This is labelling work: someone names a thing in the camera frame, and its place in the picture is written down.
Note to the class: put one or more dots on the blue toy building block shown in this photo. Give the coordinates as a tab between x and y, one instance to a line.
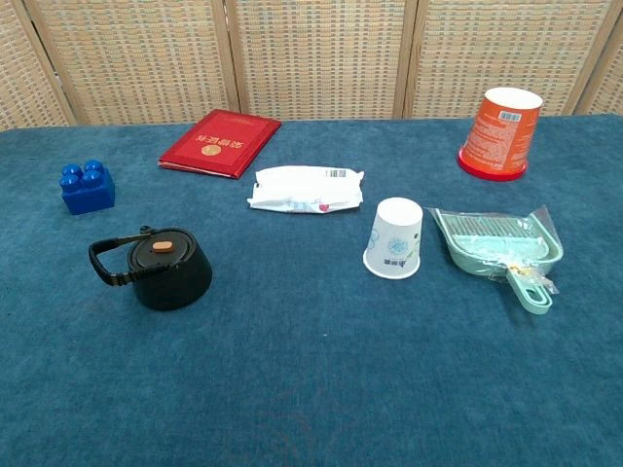
87	190

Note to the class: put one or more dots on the white plastic wipes packet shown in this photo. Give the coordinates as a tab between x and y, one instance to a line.
305	190

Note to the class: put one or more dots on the red certificate booklet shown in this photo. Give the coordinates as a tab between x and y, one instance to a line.
219	144

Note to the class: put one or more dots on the orange paper tub red rim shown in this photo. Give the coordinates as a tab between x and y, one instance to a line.
501	136

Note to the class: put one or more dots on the white printed paper cup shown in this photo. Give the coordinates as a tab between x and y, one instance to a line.
394	238

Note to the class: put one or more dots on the woven rattan folding screen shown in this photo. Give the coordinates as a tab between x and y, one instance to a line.
311	53

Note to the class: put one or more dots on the green dustpan in plastic bag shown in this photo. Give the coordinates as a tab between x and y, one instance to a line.
501	243

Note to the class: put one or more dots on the blue table cloth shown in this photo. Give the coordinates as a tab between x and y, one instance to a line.
311	340

